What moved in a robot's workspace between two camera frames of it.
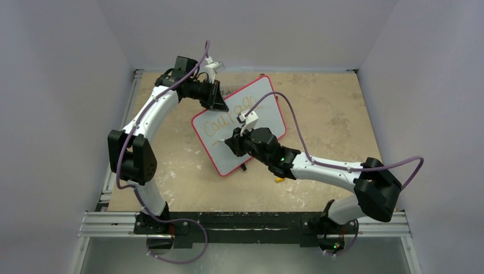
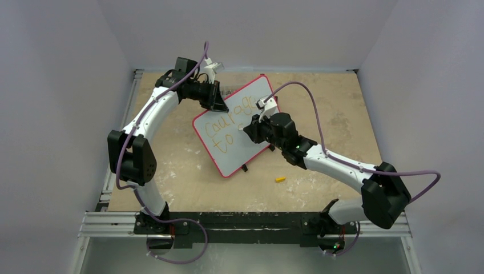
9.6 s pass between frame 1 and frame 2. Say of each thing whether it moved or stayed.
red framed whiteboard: stayed
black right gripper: moved
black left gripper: stayed
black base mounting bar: stayed
